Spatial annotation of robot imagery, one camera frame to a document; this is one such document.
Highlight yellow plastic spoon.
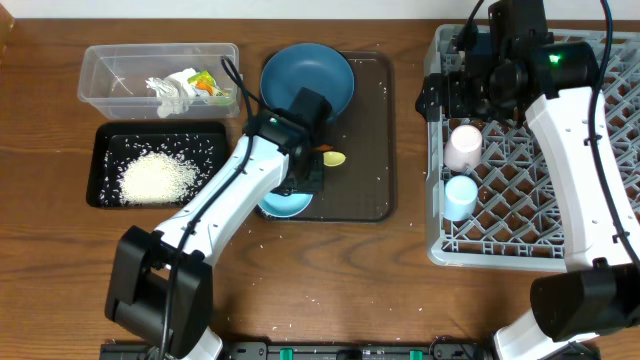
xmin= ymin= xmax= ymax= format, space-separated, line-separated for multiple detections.
xmin=323 ymin=151 xmax=346 ymax=167

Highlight light blue bowl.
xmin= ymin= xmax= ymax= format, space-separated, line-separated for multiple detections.
xmin=258 ymin=193 xmax=313 ymax=218

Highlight pink plastic cup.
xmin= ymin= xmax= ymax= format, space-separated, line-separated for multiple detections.
xmin=443 ymin=125 xmax=483 ymax=172

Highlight dark blue plate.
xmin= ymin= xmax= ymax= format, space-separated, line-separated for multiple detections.
xmin=260 ymin=43 xmax=355 ymax=118

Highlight light blue plastic cup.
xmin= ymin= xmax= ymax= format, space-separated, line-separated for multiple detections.
xmin=443 ymin=175 xmax=479 ymax=221

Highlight white tissue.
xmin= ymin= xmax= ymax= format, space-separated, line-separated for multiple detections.
xmin=145 ymin=68 xmax=196 ymax=118

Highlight yellow green snack wrapper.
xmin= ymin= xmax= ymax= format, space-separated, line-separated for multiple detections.
xmin=187 ymin=70 xmax=234 ymax=105

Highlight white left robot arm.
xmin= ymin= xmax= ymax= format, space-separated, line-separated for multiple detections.
xmin=105 ymin=108 xmax=330 ymax=359

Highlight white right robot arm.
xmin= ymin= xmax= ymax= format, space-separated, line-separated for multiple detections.
xmin=416 ymin=25 xmax=639 ymax=359

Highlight grey dishwasher rack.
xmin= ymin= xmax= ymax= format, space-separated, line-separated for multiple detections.
xmin=426 ymin=32 xmax=639 ymax=272

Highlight clear plastic waste bin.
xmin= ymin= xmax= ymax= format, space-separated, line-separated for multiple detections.
xmin=77 ymin=43 xmax=241 ymax=120

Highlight black food waste tray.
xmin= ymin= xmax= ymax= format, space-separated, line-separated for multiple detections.
xmin=86 ymin=120 xmax=230 ymax=209

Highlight dark brown serving tray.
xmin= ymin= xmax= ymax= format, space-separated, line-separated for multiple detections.
xmin=291 ymin=51 xmax=397 ymax=223

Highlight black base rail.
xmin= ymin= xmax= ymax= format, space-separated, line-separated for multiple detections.
xmin=99 ymin=338 xmax=602 ymax=360

